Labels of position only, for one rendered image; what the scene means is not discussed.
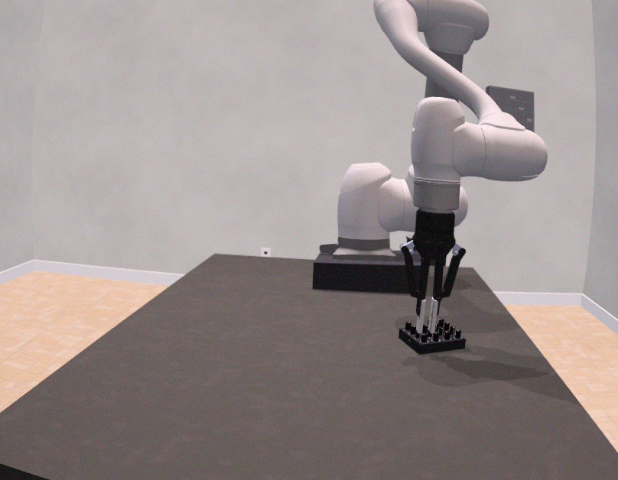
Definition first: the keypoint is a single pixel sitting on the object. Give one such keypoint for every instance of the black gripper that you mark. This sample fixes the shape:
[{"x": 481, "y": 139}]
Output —
[{"x": 433, "y": 238}]

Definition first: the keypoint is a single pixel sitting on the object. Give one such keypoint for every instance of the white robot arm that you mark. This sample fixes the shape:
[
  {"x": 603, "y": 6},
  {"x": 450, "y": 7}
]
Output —
[{"x": 371, "y": 203}]

